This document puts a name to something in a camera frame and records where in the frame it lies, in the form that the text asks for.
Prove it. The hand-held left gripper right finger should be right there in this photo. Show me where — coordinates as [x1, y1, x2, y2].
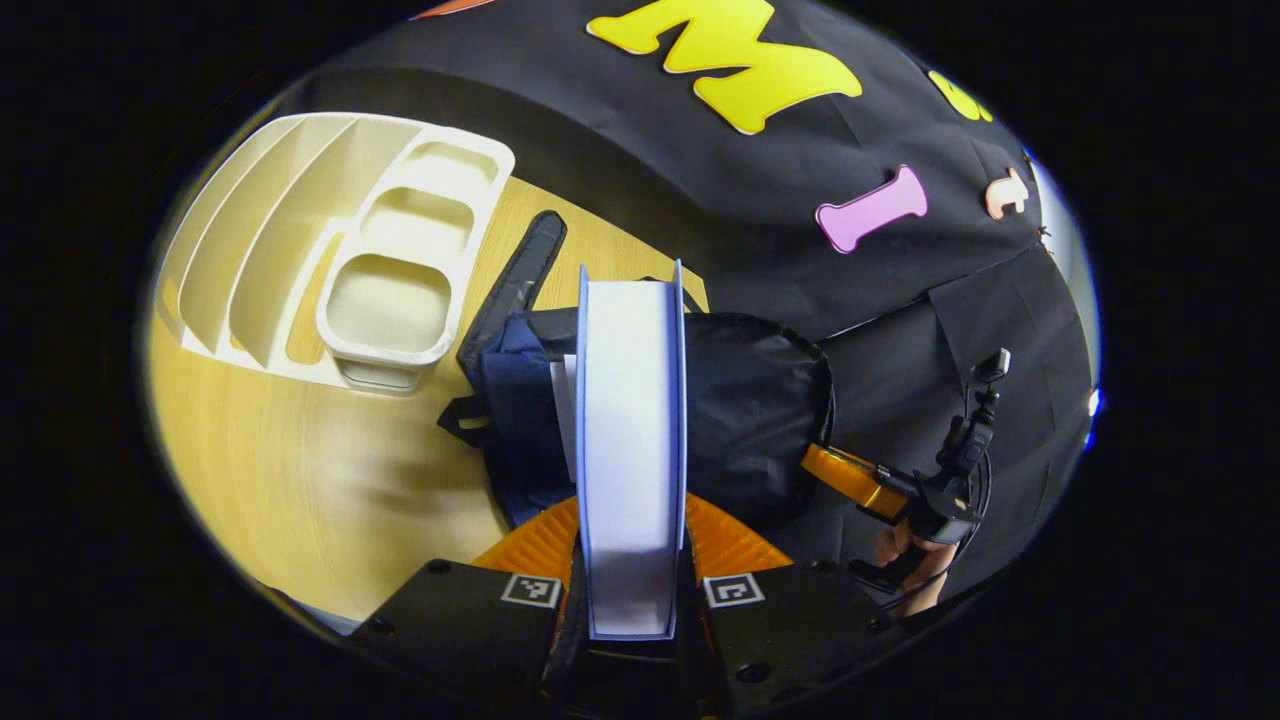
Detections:
[684, 492, 908, 715]

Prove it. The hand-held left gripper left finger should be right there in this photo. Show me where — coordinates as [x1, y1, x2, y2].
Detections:
[348, 495, 586, 701]

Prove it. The white plastic bookshelf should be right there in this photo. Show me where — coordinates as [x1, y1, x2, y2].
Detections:
[155, 112, 516, 393]

